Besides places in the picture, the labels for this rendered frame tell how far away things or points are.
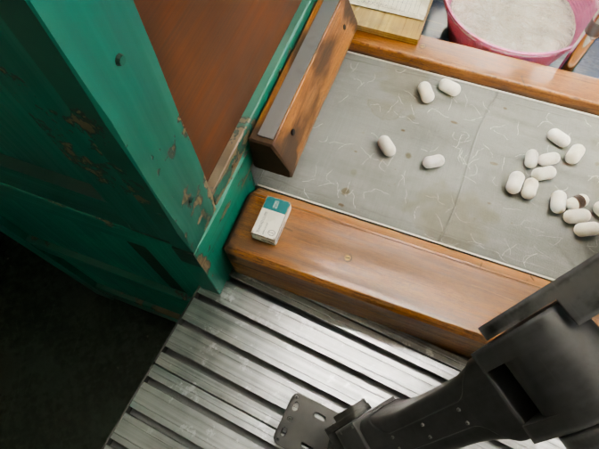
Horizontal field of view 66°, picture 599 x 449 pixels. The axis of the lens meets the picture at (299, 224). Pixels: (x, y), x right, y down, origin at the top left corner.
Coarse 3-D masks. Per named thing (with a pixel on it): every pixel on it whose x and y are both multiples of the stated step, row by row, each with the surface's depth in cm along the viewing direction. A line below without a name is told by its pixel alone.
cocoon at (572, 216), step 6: (570, 210) 65; (576, 210) 64; (582, 210) 64; (564, 216) 65; (570, 216) 64; (576, 216) 64; (582, 216) 64; (588, 216) 64; (570, 222) 64; (576, 222) 64; (582, 222) 64
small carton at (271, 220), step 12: (264, 204) 63; (276, 204) 63; (288, 204) 63; (264, 216) 62; (276, 216) 62; (252, 228) 62; (264, 228) 62; (276, 228) 62; (264, 240) 62; (276, 240) 62
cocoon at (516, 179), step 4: (516, 172) 67; (520, 172) 67; (512, 176) 67; (516, 176) 67; (520, 176) 67; (524, 176) 67; (508, 180) 67; (512, 180) 67; (516, 180) 66; (520, 180) 66; (508, 184) 67; (512, 184) 66; (516, 184) 66; (520, 184) 66; (508, 188) 67; (512, 188) 66; (516, 188) 66; (520, 188) 66; (512, 192) 67; (516, 192) 67
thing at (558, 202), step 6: (558, 192) 66; (564, 192) 66; (552, 198) 66; (558, 198) 65; (564, 198) 65; (552, 204) 66; (558, 204) 65; (564, 204) 65; (552, 210) 66; (558, 210) 65
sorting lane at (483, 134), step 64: (384, 64) 79; (320, 128) 74; (384, 128) 73; (448, 128) 73; (512, 128) 73; (576, 128) 72; (320, 192) 69; (384, 192) 68; (448, 192) 68; (576, 192) 68; (512, 256) 64; (576, 256) 64
